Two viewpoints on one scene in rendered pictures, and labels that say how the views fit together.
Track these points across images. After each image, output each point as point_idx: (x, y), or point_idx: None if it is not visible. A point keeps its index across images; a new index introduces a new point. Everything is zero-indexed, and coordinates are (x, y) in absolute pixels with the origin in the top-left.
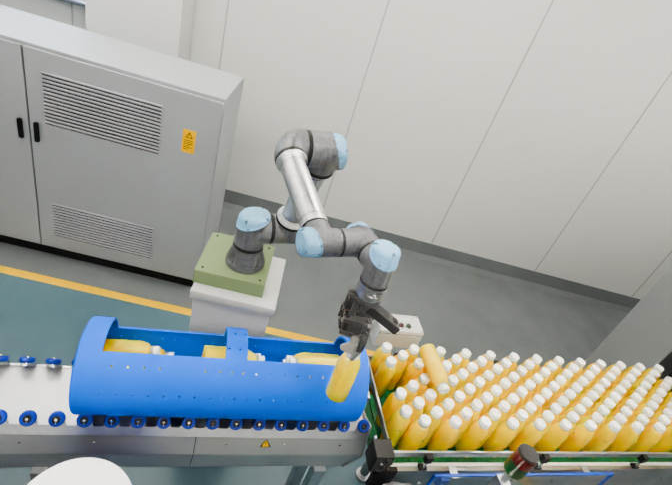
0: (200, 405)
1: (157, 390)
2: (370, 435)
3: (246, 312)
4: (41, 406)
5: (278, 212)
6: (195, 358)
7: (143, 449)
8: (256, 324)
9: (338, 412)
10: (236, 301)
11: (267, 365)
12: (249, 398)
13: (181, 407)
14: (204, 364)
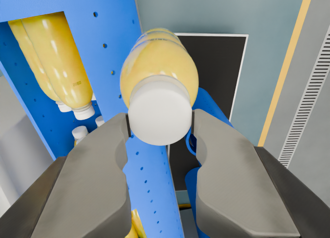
0: (171, 180)
1: (174, 221)
2: None
3: (9, 169)
4: None
5: None
6: (146, 229)
7: (167, 159)
8: (13, 143)
9: (137, 14)
10: (7, 198)
11: (127, 164)
12: (160, 150)
13: (173, 189)
14: (149, 219)
